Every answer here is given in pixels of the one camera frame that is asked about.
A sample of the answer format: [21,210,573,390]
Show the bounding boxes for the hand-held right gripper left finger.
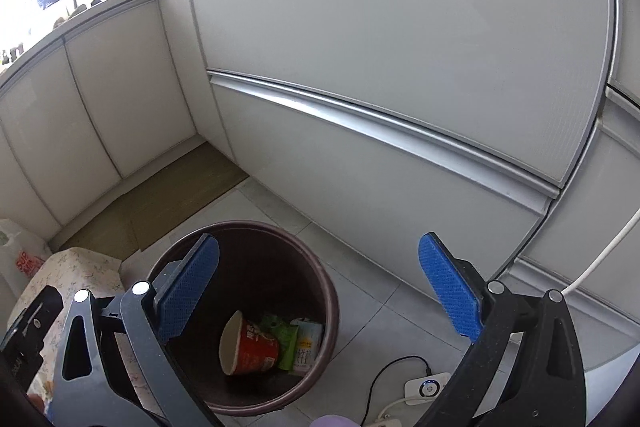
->
[52,234,221,427]

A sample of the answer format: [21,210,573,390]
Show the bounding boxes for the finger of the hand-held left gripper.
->
[19,286,64,344]

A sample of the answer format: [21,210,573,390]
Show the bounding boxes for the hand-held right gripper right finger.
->
[415,232,588,427]

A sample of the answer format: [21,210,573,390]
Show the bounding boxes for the red instant noodle cup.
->
[220,309,281,376]

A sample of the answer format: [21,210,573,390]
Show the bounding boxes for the brown trash bin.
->
[147,221,341,417]

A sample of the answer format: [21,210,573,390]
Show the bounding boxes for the green snack packet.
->
[259,313,300,372]

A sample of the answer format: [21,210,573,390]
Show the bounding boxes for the light blue milk carton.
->
[290,317,325,375]

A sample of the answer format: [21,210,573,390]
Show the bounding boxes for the floral tablecloth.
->
[7,247,126,427]

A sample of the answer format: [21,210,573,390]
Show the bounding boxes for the white plastic shopping bag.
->
[0,219,53,303]

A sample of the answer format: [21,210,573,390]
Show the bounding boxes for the olive floor mat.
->
[57,207,141,260]
[132,142,251,253]

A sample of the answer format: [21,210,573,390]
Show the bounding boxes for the white plug adapter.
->
[375,399,403,427]

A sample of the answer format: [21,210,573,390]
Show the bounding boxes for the lilac rounded object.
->
[312,414,361,427]

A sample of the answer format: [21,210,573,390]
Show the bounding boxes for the white window-side kitchen cabinet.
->
[0,0,201,243]

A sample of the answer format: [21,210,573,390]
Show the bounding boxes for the white kitchen drawer cabinet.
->
[160,0,640,358]

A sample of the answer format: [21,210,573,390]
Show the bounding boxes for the black cable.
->
[367,355,433,423]

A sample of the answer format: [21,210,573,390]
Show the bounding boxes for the white cable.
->
[562,217,640,295]

